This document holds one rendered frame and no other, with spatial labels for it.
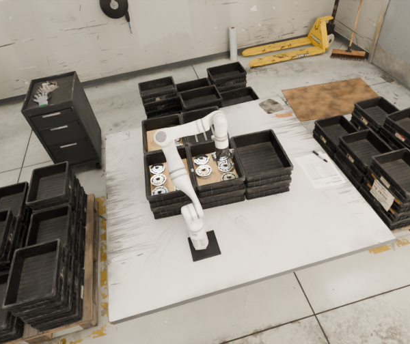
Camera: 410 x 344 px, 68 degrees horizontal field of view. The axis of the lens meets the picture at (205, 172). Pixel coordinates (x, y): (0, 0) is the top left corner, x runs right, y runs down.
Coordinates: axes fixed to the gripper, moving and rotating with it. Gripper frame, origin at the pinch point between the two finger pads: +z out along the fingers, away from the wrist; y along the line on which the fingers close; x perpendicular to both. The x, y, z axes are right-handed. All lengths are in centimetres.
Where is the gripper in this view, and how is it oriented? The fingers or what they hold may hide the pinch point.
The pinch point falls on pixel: (223, 162)
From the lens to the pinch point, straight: 180.0
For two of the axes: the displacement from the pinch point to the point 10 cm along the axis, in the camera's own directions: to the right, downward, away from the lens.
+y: 9.8, -2.0, 0.6
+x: -1.9, -6.9, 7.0
